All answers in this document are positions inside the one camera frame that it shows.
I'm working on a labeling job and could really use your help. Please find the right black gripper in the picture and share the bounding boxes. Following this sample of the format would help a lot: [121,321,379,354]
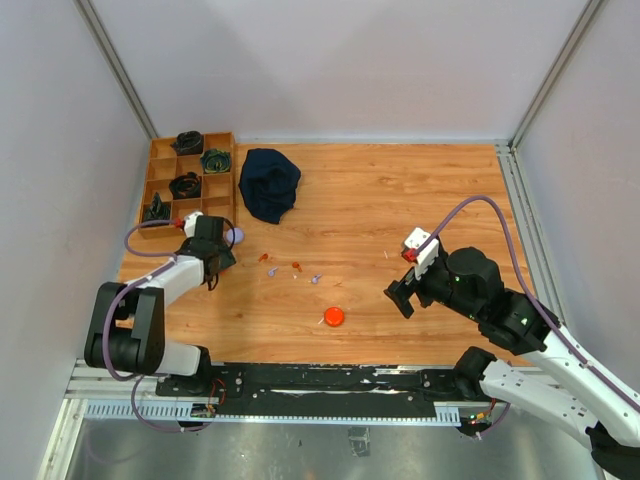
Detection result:
[384,250,483,321]

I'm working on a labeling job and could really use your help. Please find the orange earbud charging case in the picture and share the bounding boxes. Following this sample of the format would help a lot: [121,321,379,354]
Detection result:
[323,307,345,327]

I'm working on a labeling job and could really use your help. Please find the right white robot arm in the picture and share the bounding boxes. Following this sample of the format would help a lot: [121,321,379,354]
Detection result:
[384,247,639,479]

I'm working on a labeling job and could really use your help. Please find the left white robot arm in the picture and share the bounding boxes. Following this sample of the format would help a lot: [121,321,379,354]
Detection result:
[84,211,236,396]

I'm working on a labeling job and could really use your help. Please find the purple charging case right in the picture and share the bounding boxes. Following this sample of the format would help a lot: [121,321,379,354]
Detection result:
[225,227,245,245]

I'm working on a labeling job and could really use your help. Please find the wooden compartment tray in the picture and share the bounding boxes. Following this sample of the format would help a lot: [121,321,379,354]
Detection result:
[136,132,237,223]

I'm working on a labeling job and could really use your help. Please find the dark folded belt bottom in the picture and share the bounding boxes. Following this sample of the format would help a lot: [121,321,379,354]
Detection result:
[142,192,171,228]

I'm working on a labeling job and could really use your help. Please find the black rolled belt middle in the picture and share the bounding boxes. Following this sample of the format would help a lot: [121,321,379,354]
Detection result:
[169,172,202,200]

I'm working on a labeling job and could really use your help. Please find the black rolled belt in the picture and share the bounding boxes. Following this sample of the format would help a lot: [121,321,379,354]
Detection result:
[171,130,204,156]
[169,172,202,200]

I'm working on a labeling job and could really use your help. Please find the dark blue cloth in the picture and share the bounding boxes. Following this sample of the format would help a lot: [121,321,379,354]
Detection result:
[238,148,301,225]

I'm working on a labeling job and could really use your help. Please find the green patterned rolled belt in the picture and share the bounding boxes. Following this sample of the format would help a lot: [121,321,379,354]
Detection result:
[200,149,232,174]

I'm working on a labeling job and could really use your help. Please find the black rolled belt top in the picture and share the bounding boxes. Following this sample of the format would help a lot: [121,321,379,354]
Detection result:
[171,130,204,156]

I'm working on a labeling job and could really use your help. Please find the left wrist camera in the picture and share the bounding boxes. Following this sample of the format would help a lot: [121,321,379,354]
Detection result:
[182,211,203,238]

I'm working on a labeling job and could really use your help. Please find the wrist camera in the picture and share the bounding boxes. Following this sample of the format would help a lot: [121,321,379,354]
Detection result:
[182,211,203,238]
[401,227,440,280]

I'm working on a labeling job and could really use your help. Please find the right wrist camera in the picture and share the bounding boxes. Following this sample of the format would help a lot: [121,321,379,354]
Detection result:
[401,227,440,280]

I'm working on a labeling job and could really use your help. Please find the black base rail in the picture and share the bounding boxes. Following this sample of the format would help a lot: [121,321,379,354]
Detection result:
[156,363,490,421]

